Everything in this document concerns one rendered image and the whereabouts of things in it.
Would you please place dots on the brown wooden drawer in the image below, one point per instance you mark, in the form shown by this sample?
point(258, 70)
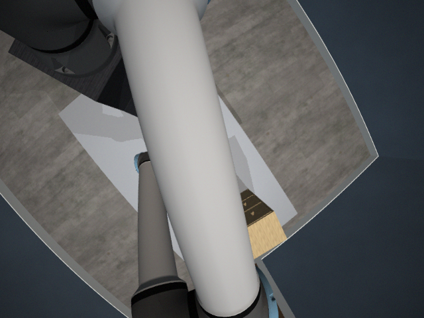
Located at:
point(256, 213)
point(245, 195)
point(250, 203)

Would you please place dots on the brown wooden chest of drawers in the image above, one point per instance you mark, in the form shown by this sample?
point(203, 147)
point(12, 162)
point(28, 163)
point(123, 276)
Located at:
point(265, 233)

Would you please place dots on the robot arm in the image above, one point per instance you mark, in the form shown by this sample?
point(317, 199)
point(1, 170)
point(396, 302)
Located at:
point(188, 171)

